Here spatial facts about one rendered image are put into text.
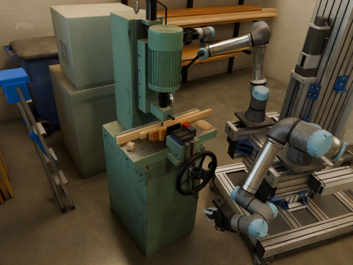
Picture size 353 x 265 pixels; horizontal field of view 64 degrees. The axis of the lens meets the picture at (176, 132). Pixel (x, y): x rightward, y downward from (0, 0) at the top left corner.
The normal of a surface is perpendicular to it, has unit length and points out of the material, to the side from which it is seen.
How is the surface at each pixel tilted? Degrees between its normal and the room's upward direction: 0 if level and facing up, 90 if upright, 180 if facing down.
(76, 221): 0
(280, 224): 0
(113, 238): 0
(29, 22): 90
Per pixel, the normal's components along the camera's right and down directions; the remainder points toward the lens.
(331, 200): 0.06, -0.84
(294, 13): -0.83, 0.26
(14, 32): 0.55, 0.48
